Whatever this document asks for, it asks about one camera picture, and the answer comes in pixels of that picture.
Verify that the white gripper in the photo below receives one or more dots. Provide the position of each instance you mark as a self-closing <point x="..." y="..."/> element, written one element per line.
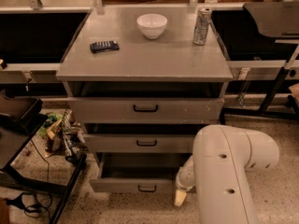
<point x="182" y="182"/>

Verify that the grey bottom drawer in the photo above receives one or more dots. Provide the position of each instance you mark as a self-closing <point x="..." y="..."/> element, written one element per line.
<point x="138" y="172"/>

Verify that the grey drawer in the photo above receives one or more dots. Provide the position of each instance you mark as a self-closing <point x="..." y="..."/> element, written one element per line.
<point x="138" y="172"/>
<point x="139" y="143"/>
<point x="146" y="110"/>

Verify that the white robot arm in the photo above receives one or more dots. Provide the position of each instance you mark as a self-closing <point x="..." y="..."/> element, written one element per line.
<point x="221" y="155"/>

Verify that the grey middle drawer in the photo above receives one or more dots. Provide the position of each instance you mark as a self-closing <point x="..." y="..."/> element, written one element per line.
<point x="139" y="143"/>

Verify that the grey drawer cabinet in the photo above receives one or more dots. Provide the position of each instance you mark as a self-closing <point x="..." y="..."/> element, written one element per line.
<point x="170" y="66"/>

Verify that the grey top drawer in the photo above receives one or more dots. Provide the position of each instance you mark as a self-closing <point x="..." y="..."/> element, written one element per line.
<point x="146" y="110"/>

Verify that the pile of snack bags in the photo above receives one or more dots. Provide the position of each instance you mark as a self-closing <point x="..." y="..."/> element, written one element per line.
<point x="62" y="131"/>

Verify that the black desk right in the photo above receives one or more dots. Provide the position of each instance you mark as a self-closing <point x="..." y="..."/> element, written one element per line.
<point x="260" y="43"/>

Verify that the black chip bag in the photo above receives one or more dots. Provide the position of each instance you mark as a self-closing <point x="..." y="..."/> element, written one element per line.
<point x="104" y="46"/>

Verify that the silver drink can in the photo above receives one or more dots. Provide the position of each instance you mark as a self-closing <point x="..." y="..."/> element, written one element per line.
<point x="201" y="25"/>

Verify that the white ceramic bowl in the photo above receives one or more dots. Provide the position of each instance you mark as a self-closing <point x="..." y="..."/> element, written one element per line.
<point x="151" y="25"/>

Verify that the black side table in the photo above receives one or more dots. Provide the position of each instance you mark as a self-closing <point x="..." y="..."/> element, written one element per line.
<point x="12" y="142"/>

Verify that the black tray on table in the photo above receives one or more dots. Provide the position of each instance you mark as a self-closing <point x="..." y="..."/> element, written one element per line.
<point x="18" y="110"/>

